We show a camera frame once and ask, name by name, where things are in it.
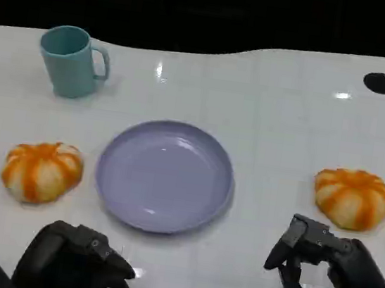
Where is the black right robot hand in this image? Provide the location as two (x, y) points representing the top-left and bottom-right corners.
(260, 210), (385, 288)

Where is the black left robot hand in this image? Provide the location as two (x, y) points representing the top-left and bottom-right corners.
(10, 214), (144, 288)

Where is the orange and white bread roll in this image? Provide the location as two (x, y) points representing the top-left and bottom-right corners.
(308, 163), (385, 235)
(0, 134), (88, 211)

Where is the lilac plate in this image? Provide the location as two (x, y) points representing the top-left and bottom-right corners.
(88, 111), (244, 243)

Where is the pale green mug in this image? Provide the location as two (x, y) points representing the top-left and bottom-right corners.
(33, 21), (116, 104)

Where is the black table cable grommet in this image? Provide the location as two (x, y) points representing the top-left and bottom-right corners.
(361, 70), (385, 94)

